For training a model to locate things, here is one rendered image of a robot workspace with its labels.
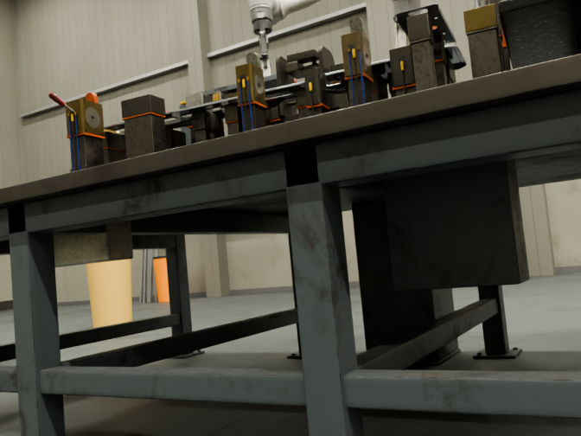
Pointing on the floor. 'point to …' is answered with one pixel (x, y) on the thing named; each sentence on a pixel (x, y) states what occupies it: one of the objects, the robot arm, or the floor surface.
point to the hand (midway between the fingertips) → (266, 72)
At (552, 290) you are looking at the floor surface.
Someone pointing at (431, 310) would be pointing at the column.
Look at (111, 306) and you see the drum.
